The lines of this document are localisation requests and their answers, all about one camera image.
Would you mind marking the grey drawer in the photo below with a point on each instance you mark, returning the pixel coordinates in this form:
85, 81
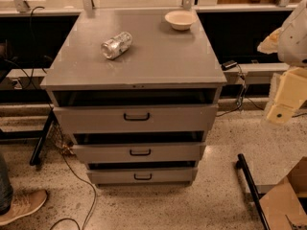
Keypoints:
132, 118
146, 152
160, 175

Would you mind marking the grey bottom drawer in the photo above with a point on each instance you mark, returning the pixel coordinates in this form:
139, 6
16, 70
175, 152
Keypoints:
160, 175

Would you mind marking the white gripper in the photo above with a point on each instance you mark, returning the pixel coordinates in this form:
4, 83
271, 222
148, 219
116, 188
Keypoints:
294, 45

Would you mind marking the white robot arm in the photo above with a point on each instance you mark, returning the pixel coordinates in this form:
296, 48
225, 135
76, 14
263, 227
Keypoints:
292, 44

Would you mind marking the grey top drawer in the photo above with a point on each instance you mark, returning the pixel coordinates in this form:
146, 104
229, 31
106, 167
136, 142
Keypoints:
132, 118

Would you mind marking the white paper bowl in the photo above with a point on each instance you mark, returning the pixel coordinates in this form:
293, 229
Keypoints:
180, 20

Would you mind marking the cardboard box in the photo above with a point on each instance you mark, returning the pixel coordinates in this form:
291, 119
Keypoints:
281, 206

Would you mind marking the small black device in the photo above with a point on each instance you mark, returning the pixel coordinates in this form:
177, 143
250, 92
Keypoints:
229, 65

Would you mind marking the grey drawer cabinet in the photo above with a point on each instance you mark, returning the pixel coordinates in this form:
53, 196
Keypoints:
161, 67

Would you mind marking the tan sneaker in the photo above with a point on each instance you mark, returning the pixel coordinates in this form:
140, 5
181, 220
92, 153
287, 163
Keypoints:
23, 206

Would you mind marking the crushed silver can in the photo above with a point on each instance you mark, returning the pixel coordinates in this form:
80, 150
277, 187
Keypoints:
117, 45

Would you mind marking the dark trouser leg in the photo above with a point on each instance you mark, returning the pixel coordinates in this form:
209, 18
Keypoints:
6, 190

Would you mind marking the black table leg left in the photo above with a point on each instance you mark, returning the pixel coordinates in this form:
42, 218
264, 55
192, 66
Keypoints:
35, 160

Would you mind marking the black metal frame leg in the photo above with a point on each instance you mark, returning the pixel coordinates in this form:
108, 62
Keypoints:
243, 165

